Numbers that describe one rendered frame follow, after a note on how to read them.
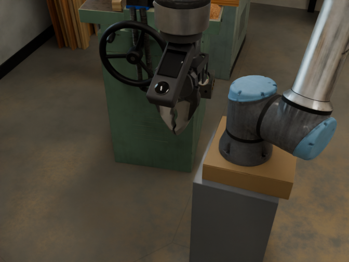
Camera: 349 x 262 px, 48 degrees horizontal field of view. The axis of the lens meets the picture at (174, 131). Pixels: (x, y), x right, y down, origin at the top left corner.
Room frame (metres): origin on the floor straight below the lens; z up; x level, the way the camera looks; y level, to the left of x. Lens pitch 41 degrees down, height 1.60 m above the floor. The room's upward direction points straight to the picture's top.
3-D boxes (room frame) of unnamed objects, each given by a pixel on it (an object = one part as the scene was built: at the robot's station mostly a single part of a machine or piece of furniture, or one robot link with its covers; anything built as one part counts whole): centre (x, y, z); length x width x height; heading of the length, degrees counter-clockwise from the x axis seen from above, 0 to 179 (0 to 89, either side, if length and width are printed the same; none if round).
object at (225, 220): (1.03, -0.25, 0.27); 0.30 x 0.30 x 0.55; 71
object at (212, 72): (1.50, -0.14, 0.58); 0.12 x 0.08 x 0.08; 169
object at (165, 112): (0.60, 0.00, 1.13); 0.06 x 0.03 x 0.09; 156
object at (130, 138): (1.81, 0.07, 0.35); 0.58 x 0.45 x 0.71; 169
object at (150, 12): (1.50, 0.12, 0.91); 0.15 x 0.14 x 0.09; 79
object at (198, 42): (0.61, -0.01, 1.24); 0.09 x 0.08 x 0.12; 156
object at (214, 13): (1.56, -0.15, 0.91); 0.12 x 0.09 x 0.03; 169
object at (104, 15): (1.59, 0.10, 0.87); 0.61 x 0.30 x 0.06; 79
